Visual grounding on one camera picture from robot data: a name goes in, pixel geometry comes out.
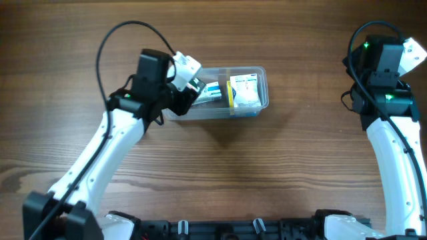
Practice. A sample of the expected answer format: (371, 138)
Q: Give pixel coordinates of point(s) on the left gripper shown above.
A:
(183, 102)

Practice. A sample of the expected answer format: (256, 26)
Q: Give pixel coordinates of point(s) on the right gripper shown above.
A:
(355, 56)

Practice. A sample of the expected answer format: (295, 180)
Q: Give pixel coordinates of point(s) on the white Panadol box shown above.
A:
(211, 92)

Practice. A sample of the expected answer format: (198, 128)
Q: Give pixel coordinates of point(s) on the green Zam-Buk ointment box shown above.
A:
(196, 86)

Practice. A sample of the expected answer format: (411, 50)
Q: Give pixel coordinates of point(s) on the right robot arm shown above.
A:
(390, 117)

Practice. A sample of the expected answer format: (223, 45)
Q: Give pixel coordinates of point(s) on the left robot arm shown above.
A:
(68, 210)

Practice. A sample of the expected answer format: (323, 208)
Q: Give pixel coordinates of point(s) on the clear plastic container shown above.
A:
(220, 109)

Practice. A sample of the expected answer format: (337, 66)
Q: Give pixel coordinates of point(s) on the yellow blue lozenge box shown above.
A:
(231, 93)

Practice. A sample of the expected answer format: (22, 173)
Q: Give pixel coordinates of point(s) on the white plaster box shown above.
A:
(245, 90)

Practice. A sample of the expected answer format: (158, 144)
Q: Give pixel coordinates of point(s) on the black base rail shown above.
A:
(283, 229)

